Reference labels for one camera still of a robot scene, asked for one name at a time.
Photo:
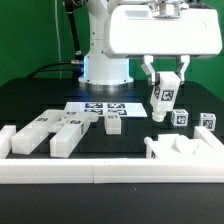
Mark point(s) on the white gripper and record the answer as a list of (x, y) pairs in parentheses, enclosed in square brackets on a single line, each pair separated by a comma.
[(132, 31)]

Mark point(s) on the white chair seat part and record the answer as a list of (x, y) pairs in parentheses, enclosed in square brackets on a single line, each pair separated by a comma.
[(175, 146)]

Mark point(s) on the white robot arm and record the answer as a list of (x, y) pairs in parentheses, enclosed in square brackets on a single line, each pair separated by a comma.
[(98, 70)]

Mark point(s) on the white tag sheet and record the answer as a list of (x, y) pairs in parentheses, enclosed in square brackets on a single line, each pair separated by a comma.
[(123, 109)]

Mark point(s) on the white right fence block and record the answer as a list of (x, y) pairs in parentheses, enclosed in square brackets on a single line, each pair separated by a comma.
[(208, 138)]

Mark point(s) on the white fence block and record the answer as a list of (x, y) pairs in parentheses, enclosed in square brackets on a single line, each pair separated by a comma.
[(6, 133), (208, 138)]

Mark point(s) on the white left fence block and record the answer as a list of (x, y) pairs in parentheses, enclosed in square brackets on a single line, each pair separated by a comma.
[(6, 133)]

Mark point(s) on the white front fence bar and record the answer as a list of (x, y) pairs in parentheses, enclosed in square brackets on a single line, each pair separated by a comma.
[(98, 171)]

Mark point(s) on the white chair back frame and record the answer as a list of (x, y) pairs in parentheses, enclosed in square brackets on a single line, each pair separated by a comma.
[(68, 129)]

